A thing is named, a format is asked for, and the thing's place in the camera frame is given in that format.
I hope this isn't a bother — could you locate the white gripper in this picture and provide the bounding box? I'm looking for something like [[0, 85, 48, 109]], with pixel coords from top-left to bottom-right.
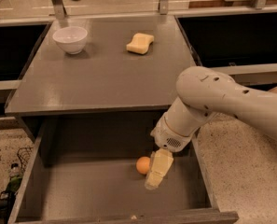
[[145, 112, 195, 190]]

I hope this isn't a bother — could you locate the orange fruit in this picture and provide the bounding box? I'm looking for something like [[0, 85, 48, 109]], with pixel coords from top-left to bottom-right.
[[136, 157, 150, 175]]

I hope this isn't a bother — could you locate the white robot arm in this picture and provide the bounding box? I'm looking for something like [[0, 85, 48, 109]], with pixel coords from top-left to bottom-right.
[[145, 66, 277, 190]]

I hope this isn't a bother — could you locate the open grey wooden drawer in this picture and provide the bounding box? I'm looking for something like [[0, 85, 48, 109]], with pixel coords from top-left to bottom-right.
[[9, 111, 239, 224]]

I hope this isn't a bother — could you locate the grey cabinet counter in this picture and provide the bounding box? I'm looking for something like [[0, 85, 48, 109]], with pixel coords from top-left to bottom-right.
[[6, 16, 195, 119]]

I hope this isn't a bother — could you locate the yellow sponge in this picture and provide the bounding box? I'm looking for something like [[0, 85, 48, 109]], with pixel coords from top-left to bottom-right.
[[126, 33, 154, 55]]

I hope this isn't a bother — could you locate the green bottle on floor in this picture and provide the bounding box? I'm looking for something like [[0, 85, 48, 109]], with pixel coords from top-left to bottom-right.
[[6, 163, 22, 193]]

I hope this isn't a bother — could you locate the white ceramic bowl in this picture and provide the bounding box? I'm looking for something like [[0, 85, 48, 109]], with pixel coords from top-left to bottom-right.
[[52, 26, 88, 54]]

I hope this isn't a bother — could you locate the black wire basket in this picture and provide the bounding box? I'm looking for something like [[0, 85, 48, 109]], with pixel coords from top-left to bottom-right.
[[17, 147, 33, 172]]

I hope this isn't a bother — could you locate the metal bracket left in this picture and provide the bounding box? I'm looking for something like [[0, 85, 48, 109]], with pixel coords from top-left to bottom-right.
[[51, 0, 66, 20]]

